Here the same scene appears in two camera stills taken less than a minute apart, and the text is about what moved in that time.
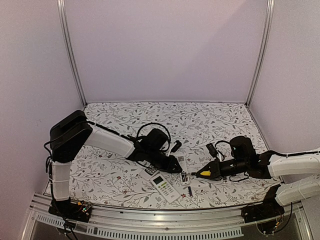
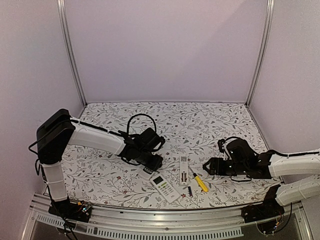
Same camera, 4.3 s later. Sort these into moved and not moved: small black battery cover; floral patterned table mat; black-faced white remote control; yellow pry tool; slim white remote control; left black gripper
Moved: yellow pry tool; left black gripper
Not moved: slim white remote control; floral patterned table mat; small black battery cover; black-faced white remote control
